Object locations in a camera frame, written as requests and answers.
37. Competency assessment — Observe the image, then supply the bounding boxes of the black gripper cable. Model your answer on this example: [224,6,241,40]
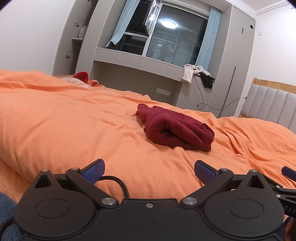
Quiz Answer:
[98,175,129,200]

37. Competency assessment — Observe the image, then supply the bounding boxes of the grey padded headboard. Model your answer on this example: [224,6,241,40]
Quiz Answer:
[238,77,296,135]

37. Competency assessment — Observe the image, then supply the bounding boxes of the grey closed wardrobe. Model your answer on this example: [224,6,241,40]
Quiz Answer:
[208,5,257,117]

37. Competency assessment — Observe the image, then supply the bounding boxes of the grey window desk unit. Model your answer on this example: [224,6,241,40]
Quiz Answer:
[92,47,215,109]

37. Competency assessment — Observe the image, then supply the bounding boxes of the orange duvet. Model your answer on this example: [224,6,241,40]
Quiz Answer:
[0,70,296,202]

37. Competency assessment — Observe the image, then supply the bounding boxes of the pale pink quilted blanket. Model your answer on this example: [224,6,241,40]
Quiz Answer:
[60,77,102,88]

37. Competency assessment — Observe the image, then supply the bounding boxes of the dark red long-sleeve shirt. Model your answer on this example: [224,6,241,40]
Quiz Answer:
[137,103,215,152]

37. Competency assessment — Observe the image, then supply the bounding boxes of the grey wardrobe with open door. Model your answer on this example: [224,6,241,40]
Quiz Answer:
[52,0,129,80]

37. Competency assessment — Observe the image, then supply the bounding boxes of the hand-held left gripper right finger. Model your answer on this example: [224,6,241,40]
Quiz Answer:
[180,160,265,208]

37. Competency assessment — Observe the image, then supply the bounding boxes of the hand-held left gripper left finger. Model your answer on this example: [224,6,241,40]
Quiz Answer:
[33,158,119,208]

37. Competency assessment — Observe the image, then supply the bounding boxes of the person's right hand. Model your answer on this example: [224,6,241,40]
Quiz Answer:
[285,219,296,241]

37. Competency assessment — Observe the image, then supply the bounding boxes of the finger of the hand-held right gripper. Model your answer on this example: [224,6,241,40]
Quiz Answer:
[281,166,296,179]
[262,175,284,192]

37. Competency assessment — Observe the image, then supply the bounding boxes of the black wall cable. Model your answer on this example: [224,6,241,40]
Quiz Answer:
[194,66,247,110]

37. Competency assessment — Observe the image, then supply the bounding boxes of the person's left leg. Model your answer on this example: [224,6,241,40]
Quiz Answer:
[0,192,23,241]

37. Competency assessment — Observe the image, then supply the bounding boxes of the window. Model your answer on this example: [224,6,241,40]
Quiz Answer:
[120,0,210,65]

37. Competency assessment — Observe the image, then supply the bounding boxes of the white garment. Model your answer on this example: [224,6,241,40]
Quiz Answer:
[181,64,210,84]

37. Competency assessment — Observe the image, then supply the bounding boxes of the black garment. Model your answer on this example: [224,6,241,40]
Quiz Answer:
[200,72,215,89]

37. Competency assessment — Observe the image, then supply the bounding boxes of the red knit hat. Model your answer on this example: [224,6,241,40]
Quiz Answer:
[74,71,89,83]

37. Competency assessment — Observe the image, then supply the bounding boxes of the light blue curtain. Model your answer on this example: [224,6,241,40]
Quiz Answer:
[105,0,139,47]
[195,6,221,70]

